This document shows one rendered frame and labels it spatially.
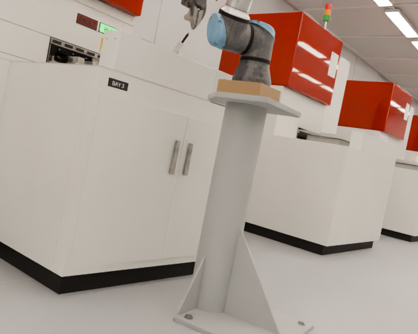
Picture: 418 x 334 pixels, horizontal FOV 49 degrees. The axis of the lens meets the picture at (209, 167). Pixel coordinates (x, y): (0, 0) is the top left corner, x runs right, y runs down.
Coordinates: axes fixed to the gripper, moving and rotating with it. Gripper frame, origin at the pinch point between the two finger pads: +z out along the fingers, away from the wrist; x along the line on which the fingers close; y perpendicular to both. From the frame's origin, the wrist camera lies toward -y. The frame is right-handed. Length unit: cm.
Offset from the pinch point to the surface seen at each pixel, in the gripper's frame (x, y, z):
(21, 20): 44, 59, 11
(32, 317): 61, -14, 111
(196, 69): -2.0, -3.9, 17.8
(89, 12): 12, 59, -4
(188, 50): -214, 207, -50
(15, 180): 46, 37, 76
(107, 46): 40.0, 1.9, 20.5
